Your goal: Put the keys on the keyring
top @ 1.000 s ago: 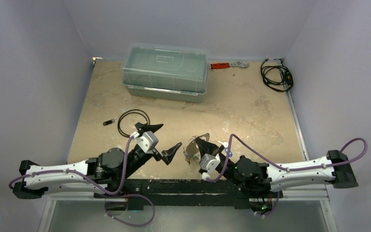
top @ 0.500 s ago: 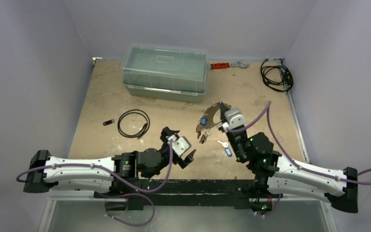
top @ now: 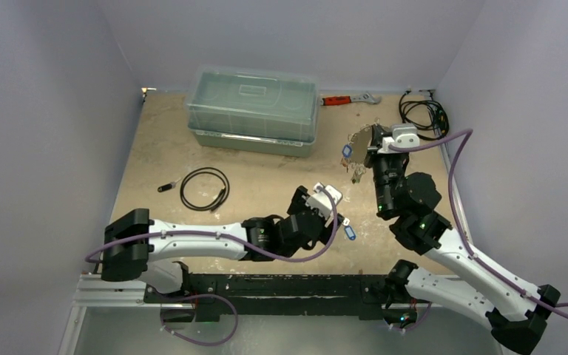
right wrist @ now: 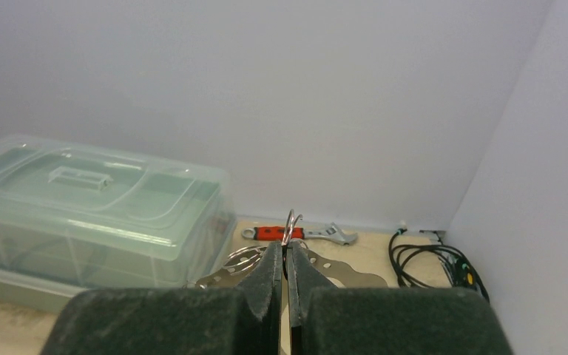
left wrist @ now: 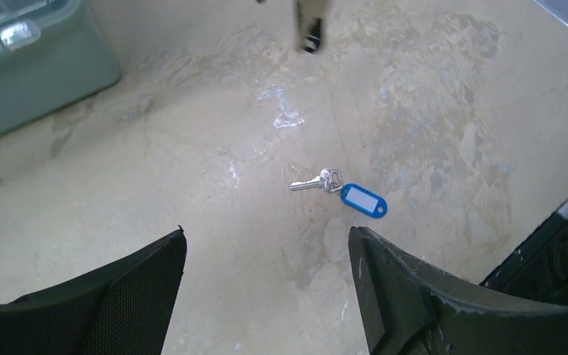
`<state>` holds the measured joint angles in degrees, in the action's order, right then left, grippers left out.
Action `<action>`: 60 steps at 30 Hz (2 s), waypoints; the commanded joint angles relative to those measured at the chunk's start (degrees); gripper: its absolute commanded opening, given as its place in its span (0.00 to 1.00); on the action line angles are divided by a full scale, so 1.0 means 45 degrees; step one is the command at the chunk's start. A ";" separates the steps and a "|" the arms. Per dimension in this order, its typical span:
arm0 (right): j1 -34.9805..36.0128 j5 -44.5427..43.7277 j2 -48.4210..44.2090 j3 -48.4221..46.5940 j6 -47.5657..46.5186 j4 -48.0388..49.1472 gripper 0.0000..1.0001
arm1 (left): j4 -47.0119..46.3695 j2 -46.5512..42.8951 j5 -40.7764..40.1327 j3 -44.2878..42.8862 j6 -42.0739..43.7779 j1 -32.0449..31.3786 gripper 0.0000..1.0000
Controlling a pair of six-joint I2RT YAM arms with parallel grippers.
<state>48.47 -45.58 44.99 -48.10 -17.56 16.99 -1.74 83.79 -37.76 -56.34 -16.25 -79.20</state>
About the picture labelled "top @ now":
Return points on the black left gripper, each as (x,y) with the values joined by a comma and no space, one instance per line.
(299,203)

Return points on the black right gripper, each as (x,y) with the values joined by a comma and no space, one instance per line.
(376,151)

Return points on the metal keyring plate with keys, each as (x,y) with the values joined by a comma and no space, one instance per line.
(355,150)

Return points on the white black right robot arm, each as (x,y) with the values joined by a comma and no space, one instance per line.
(514,310)

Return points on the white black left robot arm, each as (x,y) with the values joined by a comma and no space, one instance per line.
(137,247)

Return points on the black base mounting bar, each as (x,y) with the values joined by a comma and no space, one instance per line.
(208,296)

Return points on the green clear-lid storage box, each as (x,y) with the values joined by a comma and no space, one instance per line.
(254,110)

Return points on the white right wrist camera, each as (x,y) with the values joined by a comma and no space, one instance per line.
(403,136)

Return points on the red handled adjustable wrench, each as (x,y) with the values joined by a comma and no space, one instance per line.
(365,97)

